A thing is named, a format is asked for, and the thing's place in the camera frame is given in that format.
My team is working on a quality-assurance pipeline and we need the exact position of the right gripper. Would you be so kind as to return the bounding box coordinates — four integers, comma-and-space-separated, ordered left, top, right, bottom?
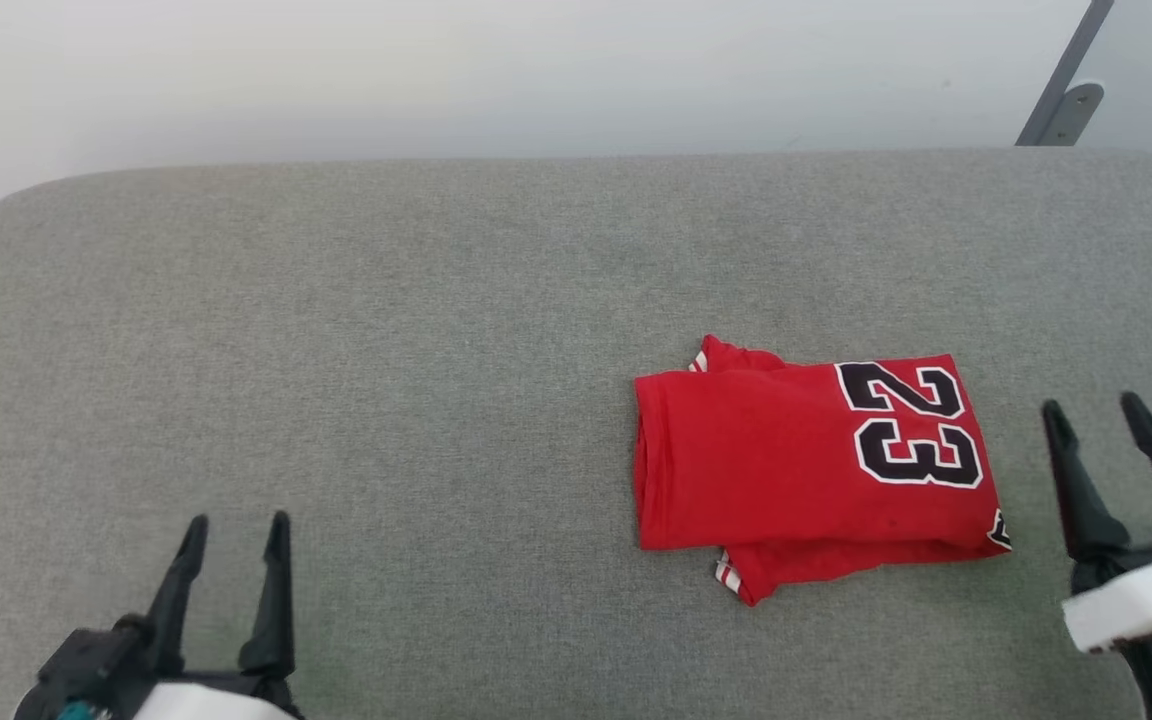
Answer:
1040, 391, 1152, 720

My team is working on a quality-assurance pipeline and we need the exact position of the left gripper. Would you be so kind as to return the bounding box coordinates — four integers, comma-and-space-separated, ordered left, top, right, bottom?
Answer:
13, 510, 304, 720

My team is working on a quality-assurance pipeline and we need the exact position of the red and white basketball jersey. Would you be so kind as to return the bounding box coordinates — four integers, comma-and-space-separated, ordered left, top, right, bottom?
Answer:
632, 334, 1014, 608

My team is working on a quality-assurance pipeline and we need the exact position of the grey fabric sofa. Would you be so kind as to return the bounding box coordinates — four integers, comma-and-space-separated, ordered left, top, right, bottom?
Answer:
0, 147, 1152, 720

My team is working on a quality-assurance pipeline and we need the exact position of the grey metal bracket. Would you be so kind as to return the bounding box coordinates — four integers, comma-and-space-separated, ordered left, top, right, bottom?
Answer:
1013, 0, 1118, 149

